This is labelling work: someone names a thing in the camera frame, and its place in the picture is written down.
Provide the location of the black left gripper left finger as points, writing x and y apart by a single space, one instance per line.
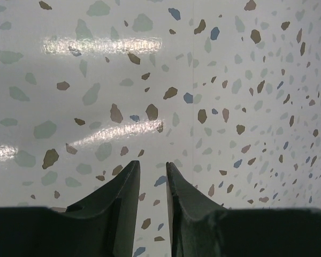
101 224

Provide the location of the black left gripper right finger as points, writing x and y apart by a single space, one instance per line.
201 227

